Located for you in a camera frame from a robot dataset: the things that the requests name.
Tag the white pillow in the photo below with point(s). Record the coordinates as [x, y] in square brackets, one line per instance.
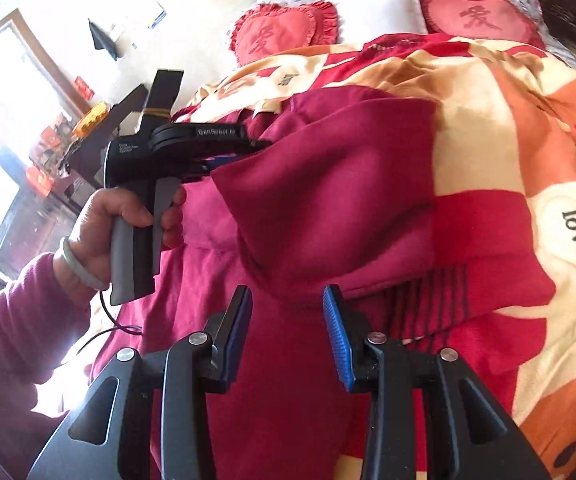
[378, 10]

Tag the yellow basket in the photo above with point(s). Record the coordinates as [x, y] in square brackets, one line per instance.
[93, 119]

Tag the orange red printed blanket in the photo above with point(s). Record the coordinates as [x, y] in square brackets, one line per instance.
[493, 125]

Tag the maroon sweater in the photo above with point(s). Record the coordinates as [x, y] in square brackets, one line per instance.
[318, 200]

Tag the wall calendar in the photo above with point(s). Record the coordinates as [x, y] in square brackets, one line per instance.
[158, 17]

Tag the person's left forearm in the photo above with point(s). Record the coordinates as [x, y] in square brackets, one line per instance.
[13, 330]

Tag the dark hanging cloth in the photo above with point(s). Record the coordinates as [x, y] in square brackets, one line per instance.
[100, 37]

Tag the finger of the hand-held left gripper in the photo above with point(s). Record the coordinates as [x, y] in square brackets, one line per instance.
[223, 161]
[257, 145]

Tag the red heart-shaped pillow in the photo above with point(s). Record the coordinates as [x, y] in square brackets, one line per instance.
[473, 15]
[278, 30]

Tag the red wall sticker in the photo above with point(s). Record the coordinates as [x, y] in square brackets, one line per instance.
[84, 86]

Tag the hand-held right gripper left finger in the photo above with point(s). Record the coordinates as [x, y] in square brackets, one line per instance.
[240, 321]

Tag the person's left hand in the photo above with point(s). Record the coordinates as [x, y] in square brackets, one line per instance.
[98, 220]

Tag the pile of colourful packets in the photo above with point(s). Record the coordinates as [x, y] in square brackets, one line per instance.
[48, 155]

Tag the wooden window frame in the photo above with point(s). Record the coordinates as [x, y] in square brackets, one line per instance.
[43, 55]

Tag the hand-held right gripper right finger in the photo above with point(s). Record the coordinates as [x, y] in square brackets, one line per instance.
[335, 340]

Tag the dark wooden table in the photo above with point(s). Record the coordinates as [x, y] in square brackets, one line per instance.
[165, 90]

